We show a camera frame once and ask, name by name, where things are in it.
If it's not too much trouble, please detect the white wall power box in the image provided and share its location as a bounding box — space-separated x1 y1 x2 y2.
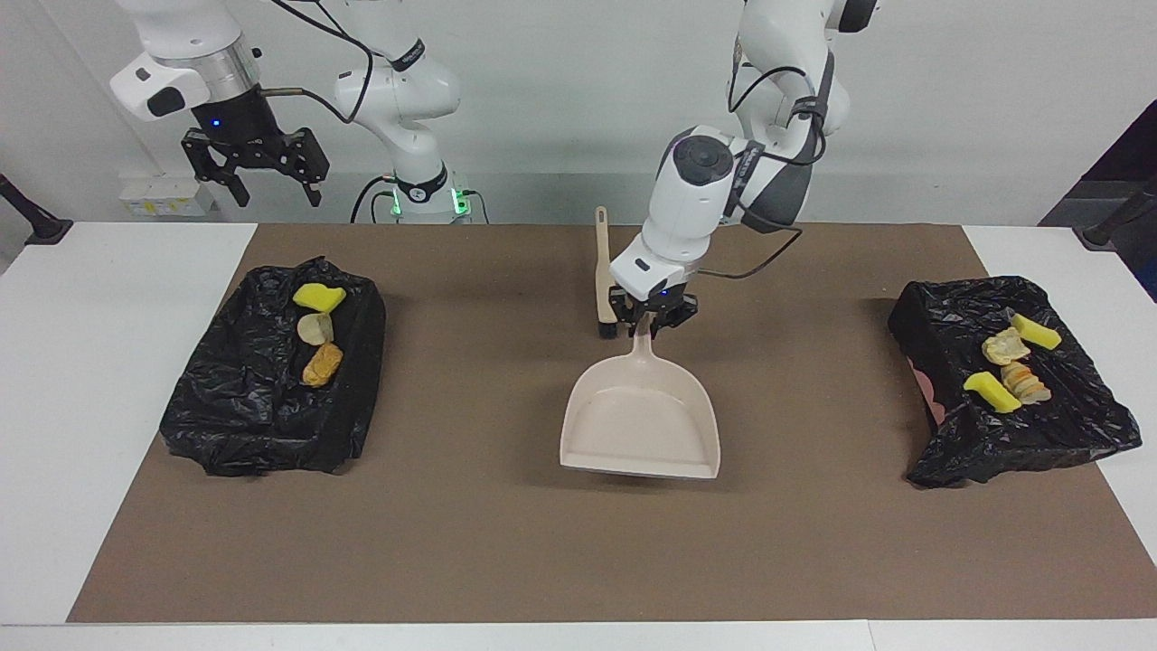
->
118 175 216 218

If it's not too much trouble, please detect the black stand leg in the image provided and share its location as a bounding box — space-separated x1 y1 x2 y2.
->
0 172 73 246
1074 176 1157 251

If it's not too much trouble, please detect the brown table mat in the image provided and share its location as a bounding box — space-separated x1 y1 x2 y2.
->
68 223 1157 623

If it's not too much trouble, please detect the black bag lined bin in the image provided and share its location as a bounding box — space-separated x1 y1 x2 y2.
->
160 257 387 477

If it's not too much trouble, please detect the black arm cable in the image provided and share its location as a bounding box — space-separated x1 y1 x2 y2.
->
696 63 828 279
267 0 376 125

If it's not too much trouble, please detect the pink plastic bin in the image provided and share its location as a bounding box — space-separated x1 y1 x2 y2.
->
907 354 947 426

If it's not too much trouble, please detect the black trash bag liner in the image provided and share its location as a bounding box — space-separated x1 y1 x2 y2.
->
888 276 1143 489

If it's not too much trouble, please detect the black base power cable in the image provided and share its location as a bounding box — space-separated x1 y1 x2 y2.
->
351 176 399 224

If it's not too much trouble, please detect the beige hand brush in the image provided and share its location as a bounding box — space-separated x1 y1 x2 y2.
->
593 206 619 340

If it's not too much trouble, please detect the beige plastic dustpan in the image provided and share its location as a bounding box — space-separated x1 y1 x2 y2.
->
560 321 722 480

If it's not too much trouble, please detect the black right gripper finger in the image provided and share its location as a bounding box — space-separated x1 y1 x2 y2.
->
287 127 331 205
181 129 251 209

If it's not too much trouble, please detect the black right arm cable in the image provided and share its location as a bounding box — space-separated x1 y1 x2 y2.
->
267 0 376 125

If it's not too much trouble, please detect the orange brown foam chunk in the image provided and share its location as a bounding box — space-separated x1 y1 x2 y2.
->
302 342 344 388

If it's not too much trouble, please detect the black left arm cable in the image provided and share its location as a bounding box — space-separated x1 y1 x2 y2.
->
696 63 828 279

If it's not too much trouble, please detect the yellow green sponge wedge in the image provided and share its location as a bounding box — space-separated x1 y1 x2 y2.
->
292 283 347 314

